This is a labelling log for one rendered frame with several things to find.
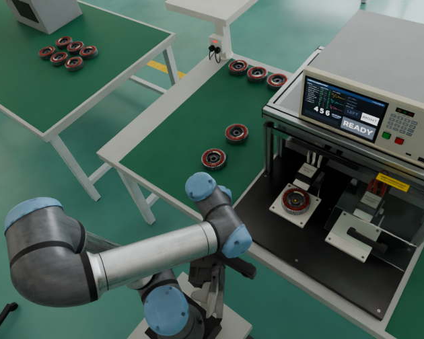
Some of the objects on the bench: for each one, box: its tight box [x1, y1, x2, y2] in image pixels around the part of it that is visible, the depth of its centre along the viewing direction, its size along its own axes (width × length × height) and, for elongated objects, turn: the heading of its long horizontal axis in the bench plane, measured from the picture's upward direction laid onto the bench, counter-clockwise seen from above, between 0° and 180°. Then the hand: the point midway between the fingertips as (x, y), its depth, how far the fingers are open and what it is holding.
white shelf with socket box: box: [165, 0, 258, 63], centre depth 184 cm, size 35×37×46 cm
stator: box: [201, 149, 226, 171], centre depth 161 cm, size 11×11×4 cm
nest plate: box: [269, 183, 321, 228], centre depth 140 cm, size 15×15×1 cm
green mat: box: [118, 59, 289, 214], centre depth 176 cm, size 94×61×1 cm, turn 148°
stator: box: [281, 188, 310, 215], centre depth 138 cm, size 11×11×4 cm
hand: (215, 323), depth 83 cm, fingers open, 14 cm apart
